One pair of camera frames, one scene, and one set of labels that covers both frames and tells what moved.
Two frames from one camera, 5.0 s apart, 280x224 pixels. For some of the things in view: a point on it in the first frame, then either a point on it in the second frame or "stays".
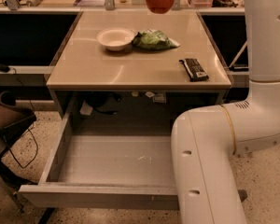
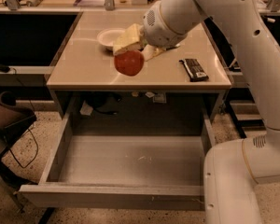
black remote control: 194,69 stays
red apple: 161,2 → 129,63
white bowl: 116,39 stays
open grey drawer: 132,172 stays
